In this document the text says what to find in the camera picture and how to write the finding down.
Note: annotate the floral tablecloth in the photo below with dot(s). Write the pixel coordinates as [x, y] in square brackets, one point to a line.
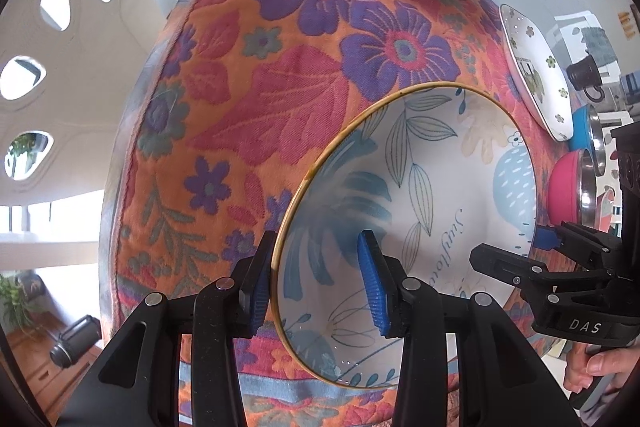
[300, 107]

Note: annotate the white plastic chair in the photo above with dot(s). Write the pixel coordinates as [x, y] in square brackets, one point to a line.
[75, 57]

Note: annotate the leaf print ceramic bowl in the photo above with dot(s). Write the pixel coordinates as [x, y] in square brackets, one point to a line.
[435, 167]

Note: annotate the person's right hand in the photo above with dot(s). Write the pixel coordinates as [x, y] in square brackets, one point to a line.
[607, 364]

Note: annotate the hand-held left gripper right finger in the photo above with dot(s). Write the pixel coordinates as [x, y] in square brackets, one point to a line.
[372, 287]

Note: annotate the black cylindrical bottle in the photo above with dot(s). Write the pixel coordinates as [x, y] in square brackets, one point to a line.
[75, 339]

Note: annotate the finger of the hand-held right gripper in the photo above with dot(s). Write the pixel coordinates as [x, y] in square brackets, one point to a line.
[546, 238]
[500, 263]

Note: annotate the blue steel bowl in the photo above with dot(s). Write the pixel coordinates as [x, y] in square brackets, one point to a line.
[580, 127]

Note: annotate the black mug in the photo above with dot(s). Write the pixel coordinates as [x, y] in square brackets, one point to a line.
[582, 74]

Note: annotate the square floral plate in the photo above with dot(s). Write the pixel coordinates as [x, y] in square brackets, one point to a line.
[535, 72]

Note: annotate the green potted plant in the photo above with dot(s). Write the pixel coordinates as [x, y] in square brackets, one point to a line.
[12, 302]

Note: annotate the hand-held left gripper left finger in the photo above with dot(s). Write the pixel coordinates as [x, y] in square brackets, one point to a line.
[257, 294]

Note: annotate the pink steel bowl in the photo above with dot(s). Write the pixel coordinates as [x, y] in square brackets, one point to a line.
[562, 187]

